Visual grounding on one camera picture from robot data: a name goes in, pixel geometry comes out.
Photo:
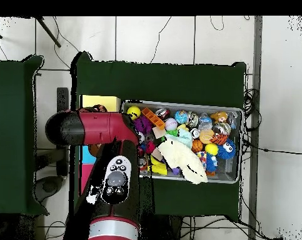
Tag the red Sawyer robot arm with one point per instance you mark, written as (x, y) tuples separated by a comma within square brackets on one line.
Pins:
[(100, 127)]

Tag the wooden three-hole sorting box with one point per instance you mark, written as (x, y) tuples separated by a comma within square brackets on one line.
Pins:
[(100, 100)]

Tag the silver mesh bin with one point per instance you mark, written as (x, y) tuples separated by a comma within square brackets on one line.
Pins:
[(228, 172)]

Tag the black and white soccer ball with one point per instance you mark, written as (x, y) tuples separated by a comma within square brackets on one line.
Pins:
[(141, 137)]

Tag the purple spiky ball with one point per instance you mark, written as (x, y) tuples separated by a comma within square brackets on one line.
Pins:
[(143, 124)]

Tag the orange plastic building block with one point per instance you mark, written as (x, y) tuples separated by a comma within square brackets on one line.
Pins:
[(153, 118)]

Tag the white baseball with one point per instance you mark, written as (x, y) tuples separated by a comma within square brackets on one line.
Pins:
[(171, 124)]

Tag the smooth yellow ball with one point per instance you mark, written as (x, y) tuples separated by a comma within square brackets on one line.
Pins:
[(133, 112)]

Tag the mint green cloth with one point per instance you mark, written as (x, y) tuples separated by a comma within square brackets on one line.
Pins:
[(185, 137)]

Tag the cream knitted cloth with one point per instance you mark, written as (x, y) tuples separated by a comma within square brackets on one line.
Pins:
[(180, 157)]

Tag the dark green tablecloth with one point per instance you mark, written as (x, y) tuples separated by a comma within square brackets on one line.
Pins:
[(10, 137), (153, 82)]

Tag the orange striped tiger plush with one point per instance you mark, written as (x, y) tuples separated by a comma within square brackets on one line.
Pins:
[(219, 139)]

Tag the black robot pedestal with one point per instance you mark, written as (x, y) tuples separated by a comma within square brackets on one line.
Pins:
[(165, 230)]

